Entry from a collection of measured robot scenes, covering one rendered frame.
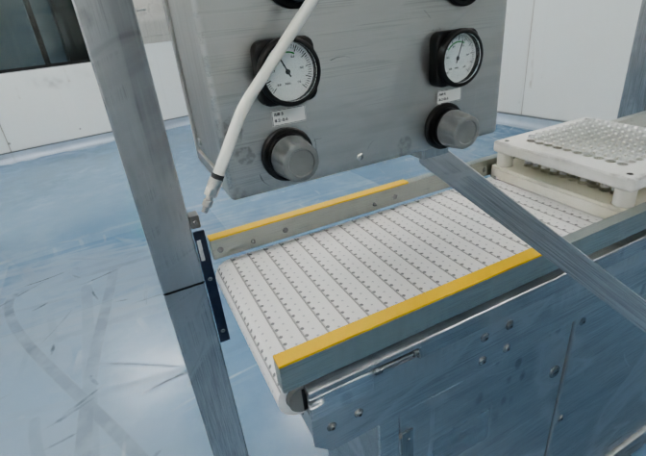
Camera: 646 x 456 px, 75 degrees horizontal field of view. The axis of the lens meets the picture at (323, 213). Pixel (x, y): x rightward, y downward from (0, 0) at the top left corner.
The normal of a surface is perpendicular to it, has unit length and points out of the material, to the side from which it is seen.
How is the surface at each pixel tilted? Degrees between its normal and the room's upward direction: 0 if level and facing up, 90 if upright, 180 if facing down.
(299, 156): 90
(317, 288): 0
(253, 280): 0
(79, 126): 90
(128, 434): 0
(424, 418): 90
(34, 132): 90
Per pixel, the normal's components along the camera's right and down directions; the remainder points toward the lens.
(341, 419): 0.44, 0.36
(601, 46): -0.82, 0.31
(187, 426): -0.09, -0.90
